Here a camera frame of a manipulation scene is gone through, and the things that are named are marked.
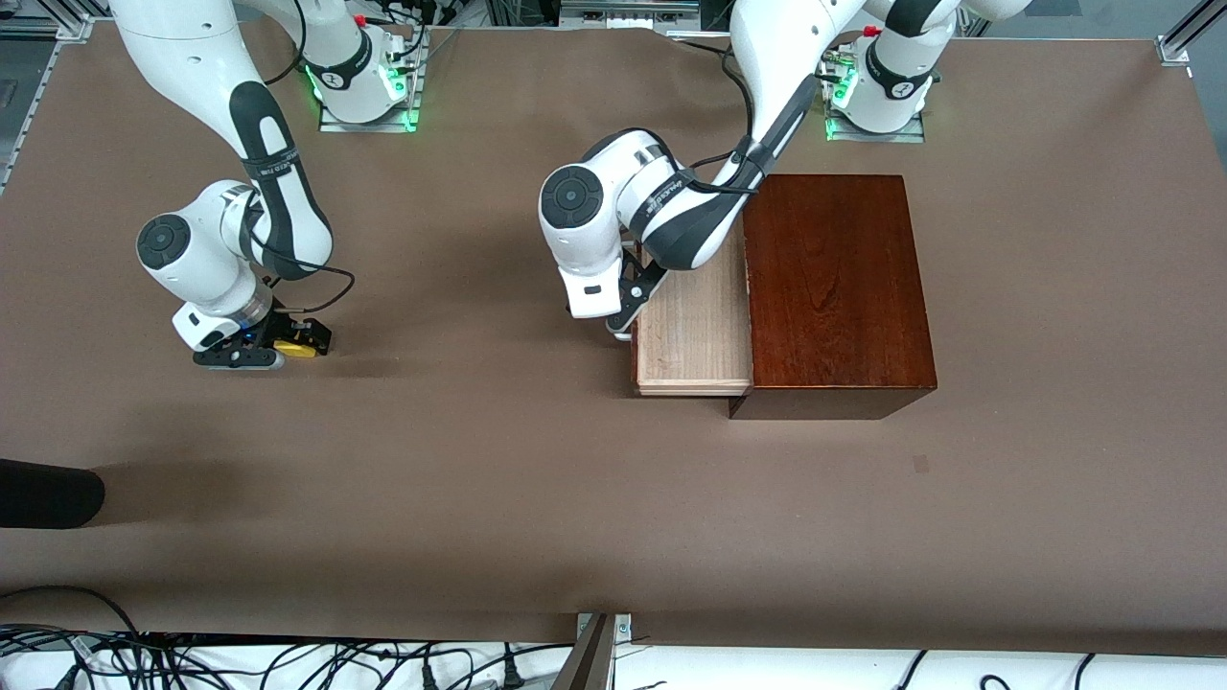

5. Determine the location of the black cylinder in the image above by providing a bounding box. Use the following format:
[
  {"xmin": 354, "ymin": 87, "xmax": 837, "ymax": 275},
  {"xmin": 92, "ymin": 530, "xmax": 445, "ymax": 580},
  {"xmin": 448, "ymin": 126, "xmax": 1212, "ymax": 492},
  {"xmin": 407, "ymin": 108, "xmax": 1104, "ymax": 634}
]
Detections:
[{"xmin": 0, "ymin": 458, "xmax": 106, "ymax": 530}]

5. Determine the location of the silver device box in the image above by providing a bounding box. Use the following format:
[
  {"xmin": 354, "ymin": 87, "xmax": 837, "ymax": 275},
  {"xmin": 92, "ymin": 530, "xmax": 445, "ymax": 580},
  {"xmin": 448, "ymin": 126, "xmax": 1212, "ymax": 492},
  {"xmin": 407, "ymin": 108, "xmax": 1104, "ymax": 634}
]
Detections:
[{"xmin": 559, "ymin": 0, "xmax": 701, "ymax": 30}]

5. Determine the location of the grey metal bracket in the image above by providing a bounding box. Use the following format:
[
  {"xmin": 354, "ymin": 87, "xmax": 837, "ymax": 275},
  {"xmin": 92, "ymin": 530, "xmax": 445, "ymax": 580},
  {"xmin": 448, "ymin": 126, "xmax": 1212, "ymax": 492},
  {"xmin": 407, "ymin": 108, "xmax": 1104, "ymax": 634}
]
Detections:
[{"xmin": 551, "ymin": 613, "xmax": 634, "ymax": 690}]

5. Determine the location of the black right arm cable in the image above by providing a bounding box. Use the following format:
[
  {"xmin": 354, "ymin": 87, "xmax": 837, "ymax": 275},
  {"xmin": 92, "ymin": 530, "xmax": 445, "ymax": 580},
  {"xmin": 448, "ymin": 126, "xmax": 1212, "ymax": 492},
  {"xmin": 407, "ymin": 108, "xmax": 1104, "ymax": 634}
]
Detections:
[
  {"xmin": 264, "ymin": 0, "xmax": 308, "ymax": 87},
  {"xmin": 251, "ymin": 264, "xmax": 356, "ymax": 315}
]

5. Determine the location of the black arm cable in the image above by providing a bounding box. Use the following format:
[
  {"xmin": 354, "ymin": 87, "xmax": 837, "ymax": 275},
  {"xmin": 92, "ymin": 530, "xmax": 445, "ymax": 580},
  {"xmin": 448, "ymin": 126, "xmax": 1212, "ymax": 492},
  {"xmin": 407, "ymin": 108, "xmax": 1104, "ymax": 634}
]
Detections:
[
  {"xmin": 251, "ymin": 264, "xmax": 356, "ymax": 315},
  {"xmin": 264, "ymin": 0, "xmax": 308, "ymax": 87},
  {"xmin": 690, "ymin": 48, "xmax": 825, "ymax": 197}
]

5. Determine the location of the dark brown wooden cabinet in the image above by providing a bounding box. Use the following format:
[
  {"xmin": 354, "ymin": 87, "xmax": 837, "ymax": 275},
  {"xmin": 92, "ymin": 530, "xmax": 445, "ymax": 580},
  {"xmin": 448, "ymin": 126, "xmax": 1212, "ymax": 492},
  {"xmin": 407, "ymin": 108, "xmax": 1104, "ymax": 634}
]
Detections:
[{"xmin": 727, "ymin": 173, "xmax": 938, "ymax": 421}]

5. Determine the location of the wooden drawer with white handle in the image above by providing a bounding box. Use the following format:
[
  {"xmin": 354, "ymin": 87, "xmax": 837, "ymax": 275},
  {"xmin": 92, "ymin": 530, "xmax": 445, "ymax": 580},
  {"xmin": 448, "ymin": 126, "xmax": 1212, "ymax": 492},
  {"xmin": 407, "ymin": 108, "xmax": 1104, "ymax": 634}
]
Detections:
[{"xmin": 611, "ymin": 228, "xmax": 754, "ymax": 397}]

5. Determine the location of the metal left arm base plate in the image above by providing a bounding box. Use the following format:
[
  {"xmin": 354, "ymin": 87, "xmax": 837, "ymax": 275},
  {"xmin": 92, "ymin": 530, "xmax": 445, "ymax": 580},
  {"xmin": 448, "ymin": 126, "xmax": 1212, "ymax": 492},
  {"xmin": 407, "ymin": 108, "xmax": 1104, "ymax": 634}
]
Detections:
[{"xmin": 824, "ymin": 57, "xmax": 927, "ymax": 145}]

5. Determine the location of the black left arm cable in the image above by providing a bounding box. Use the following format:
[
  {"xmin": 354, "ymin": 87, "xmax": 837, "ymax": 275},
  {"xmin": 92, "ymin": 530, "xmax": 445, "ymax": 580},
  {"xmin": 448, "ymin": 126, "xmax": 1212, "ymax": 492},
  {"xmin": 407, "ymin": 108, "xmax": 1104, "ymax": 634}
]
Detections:
[{"xmin": 690, "ymin": 48, "xmax": 825, "ymax": 197}]

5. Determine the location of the aluminium frame profile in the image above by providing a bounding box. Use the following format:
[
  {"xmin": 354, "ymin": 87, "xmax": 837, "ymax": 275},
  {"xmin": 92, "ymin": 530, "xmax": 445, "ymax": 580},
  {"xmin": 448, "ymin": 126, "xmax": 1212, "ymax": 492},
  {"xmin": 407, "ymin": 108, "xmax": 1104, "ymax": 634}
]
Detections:
[{"xmin": 29, "ymin": 0, "xmax": 116, "ymax": 44}]

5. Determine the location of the aluminium frame corner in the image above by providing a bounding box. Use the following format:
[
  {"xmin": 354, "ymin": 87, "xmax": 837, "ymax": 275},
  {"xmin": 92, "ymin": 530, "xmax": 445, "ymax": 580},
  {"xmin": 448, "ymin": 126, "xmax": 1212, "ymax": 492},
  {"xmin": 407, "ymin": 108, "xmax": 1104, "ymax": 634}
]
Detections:
[{"xmin": 1155, "ymin": 0, "xmax": 1227, "ymax": 66}]

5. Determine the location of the aluminium table edge rail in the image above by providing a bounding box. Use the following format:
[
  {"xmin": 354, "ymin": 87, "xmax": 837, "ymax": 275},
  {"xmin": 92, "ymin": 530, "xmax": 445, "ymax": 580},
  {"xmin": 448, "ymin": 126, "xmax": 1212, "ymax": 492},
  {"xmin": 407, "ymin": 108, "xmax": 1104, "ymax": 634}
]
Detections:
[{"xmin": 0, "ymin": 38, "xmax": 64, "ymax": 197}]

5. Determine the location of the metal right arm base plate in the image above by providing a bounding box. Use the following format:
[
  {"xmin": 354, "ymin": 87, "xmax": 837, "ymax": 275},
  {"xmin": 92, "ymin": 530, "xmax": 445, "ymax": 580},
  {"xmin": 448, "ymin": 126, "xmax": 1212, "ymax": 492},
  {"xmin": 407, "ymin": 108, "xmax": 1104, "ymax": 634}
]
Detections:
[{"xmin": 319, "ymin": 29, "xmax": 421, "ymax": 133}]

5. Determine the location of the black cable tangle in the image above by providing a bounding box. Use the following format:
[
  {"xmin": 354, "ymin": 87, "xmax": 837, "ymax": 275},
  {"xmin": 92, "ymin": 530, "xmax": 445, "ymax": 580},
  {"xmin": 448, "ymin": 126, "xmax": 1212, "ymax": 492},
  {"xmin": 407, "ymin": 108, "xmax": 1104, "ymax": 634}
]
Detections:
[{"xmin": 0, "ymin": 585, "xmax": 576, "ymax": 690}]

